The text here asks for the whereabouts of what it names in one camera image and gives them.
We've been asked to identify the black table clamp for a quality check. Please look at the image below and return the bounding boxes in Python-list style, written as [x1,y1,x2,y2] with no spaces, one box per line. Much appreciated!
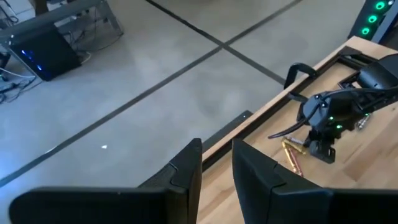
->
[283,62,318,104]

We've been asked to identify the floor cable bundle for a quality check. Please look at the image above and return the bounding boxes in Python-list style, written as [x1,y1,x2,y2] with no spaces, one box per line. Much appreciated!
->
[0,67,38,105]

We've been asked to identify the black computer with green lights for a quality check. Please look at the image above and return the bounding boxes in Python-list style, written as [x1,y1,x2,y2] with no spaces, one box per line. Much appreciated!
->
[348,0,393,41]

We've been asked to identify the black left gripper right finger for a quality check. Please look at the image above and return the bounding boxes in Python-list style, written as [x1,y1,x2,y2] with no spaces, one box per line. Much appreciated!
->
[231,138,398,224]

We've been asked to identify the black computer with blue lights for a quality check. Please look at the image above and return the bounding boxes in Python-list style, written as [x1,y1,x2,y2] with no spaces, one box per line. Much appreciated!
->
[11,24,82,82]

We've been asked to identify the black aluminium table frame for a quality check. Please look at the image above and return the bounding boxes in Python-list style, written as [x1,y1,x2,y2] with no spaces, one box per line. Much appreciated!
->
[201,45,398,171]

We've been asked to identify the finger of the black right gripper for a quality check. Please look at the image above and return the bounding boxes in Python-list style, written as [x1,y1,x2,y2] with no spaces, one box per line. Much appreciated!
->
[310,138,336,164]

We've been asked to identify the gold metal pin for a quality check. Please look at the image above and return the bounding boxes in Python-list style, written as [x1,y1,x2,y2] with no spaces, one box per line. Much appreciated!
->
[282,144,304,177]

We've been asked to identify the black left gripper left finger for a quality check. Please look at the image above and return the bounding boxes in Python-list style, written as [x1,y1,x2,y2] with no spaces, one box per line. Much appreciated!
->
[9,138,203,224]

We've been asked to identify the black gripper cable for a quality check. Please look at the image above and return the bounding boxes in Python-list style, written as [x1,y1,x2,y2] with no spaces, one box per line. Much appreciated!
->
[268,88,398,139]

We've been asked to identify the grey metal rack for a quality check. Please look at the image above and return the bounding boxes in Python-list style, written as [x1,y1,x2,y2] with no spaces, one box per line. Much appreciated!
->
[0,0,124,63]

